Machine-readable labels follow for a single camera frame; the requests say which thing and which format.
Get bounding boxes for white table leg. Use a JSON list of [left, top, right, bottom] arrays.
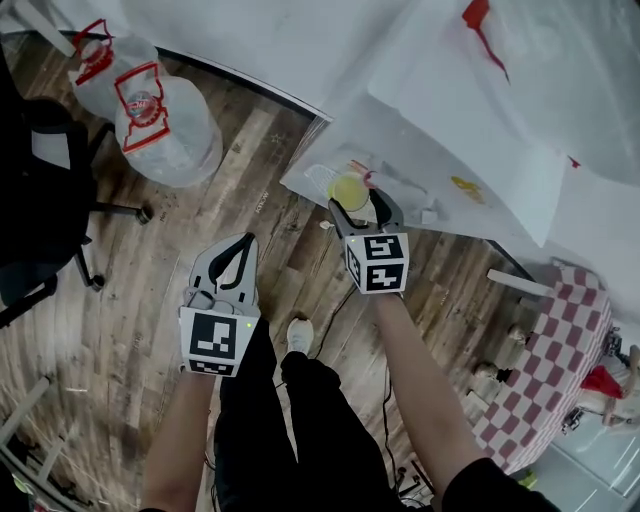
[[8, 0, 77, 57]]

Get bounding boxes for person's white shoe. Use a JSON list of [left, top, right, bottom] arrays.
[[287, 317, 316, 357]]

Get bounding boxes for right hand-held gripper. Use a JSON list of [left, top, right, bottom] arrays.
[[327, 186, 411, 296]]

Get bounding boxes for red torn sticker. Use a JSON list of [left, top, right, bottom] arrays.
[[461, 0, 512, 85]]

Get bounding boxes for red white checkered tablecloth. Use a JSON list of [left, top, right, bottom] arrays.
[[469, 266, 614, 476]]

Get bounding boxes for person's right forearm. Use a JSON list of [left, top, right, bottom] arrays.
[[372, 293, 490, 494]]

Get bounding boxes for black floor cable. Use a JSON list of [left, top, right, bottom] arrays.
[[307, 284, 409, 506]]

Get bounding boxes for yellow sticker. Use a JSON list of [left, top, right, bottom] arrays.
[[450, 175, 486, 204]]

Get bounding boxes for person's black sleeve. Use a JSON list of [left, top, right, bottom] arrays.
[[443, 456, 554, 512]]

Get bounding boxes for red cloth piece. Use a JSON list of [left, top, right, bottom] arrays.
[[581, 364, 624, 400]]

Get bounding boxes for white flat bar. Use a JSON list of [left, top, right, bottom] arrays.
[[486, 268, 557, 302]]

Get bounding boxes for person's left forearm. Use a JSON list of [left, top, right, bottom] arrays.
[[141, 370, 227, 512]]

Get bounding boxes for black office chair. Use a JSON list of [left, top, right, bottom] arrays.
[[0, 44, 154, 330]]

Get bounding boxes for beige bag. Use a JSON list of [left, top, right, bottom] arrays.
[[468, 362, 504, 401]]

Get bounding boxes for white metal rack frame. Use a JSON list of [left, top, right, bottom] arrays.
[[0, 374, 69, 512]]

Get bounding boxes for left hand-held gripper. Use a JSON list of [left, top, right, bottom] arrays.
[[178, 231, 262, 379]]

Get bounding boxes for large clear water jug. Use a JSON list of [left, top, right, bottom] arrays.
[[113, 61, 224, 189], [68, 18, 162, 124]]

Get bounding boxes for person's black trousers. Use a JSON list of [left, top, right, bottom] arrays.
[[213, 313, 404, 512]]

